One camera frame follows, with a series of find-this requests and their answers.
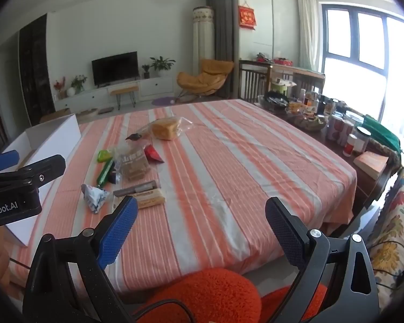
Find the striped orange white tablecloth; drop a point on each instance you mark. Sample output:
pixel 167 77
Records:
pixel 216 179

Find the white cardboard box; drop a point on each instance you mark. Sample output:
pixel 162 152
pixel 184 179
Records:
pixel 37 151

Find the white crumpled snack wrapper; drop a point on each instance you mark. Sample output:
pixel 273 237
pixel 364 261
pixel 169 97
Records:
pixel 94 197

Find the white standing air conditioner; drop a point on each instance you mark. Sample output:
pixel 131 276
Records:
pixel 203 36

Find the orange book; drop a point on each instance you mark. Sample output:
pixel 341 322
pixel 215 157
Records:
pixel 371 163

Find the red wall calendar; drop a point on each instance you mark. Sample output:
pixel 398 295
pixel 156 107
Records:
pixel 247 18

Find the red triangular snack packet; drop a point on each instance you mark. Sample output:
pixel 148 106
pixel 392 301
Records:
pixel 152 154

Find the green potted plant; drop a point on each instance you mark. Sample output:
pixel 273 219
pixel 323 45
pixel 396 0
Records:
pixel 162 65

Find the small black snack packet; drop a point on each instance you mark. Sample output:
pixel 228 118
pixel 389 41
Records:
pixel 134 137

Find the small wooden bench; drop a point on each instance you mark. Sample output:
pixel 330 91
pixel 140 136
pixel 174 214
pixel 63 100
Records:
pixel 118 93

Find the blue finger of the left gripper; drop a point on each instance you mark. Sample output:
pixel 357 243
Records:
pixel 8 159

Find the yellow lounge chair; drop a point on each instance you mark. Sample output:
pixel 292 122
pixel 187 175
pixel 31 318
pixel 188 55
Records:
pixel 212 77

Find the brown chocolate bar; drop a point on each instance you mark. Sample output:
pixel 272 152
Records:
pixel 147 186

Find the white tv cabinet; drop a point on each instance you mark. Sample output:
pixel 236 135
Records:
pixel 149 89

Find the wooden crib rail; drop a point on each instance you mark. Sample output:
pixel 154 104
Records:
pixel 257 78

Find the floral sofa cover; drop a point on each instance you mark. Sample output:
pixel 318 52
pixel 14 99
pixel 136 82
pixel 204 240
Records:
pixel 386 244

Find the black flat television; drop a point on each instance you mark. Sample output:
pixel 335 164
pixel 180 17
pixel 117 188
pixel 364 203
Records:
pixel 115 68

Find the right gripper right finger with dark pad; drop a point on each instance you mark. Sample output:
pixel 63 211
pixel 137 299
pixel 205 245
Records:
pixel 351 294

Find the bagged bread loaf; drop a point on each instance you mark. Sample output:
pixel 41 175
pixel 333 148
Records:
pixel 167 128

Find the green cloth bag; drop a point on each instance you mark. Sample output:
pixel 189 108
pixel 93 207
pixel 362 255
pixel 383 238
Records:
pixel 381 134

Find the dark green snack stick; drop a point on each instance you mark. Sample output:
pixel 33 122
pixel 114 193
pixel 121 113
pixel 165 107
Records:
pixel 102 178

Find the white jar red label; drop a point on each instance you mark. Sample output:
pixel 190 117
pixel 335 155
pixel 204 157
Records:
pixel 349 146

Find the orange fuzzy cushion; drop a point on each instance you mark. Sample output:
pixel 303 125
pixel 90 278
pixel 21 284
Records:
pixel 213 295

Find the tan wafer bar pack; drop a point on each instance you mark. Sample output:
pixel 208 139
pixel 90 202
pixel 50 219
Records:
pixel 150 198

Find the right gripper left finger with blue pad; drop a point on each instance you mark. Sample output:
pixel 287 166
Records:
pixel 50 294

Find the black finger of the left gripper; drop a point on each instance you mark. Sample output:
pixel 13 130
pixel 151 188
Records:
pixel 43 171

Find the clear bag brown hawthorn bars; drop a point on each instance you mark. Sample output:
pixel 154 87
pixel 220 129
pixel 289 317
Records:
pixel 131 161

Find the flower vase with bouquet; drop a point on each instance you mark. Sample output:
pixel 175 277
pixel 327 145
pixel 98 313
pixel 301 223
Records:
pixel 77 85

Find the light green snack packet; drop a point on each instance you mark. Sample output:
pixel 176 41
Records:
pixel 104 155

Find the grey curtain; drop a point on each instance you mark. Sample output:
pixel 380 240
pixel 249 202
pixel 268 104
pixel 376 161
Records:
pixel 226 41

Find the snack basket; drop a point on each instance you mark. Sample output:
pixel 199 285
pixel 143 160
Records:
pixel 306 121

